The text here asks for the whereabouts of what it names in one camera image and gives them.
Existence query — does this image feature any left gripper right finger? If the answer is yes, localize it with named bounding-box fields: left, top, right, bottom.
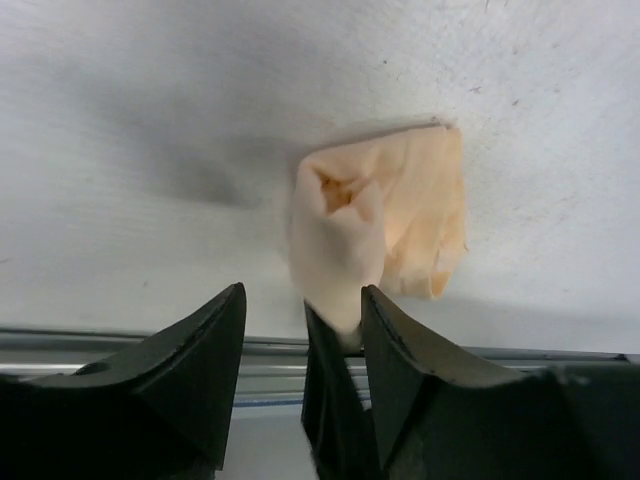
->
left=361, top=286, right=639, bottom=479

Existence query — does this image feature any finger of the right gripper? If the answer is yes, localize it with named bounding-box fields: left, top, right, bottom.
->
left=301, top=305, right=385, bottom=480

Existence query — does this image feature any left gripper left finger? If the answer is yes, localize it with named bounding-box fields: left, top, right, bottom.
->
left=1, top=283, right=246, bottom=479

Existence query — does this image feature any beige underwear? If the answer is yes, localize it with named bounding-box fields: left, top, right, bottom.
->
left=289, top=124, right=467, bottom=350

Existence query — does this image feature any aluminium front rail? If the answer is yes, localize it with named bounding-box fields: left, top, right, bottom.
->
left=1, top=327, right=639, bottom=408

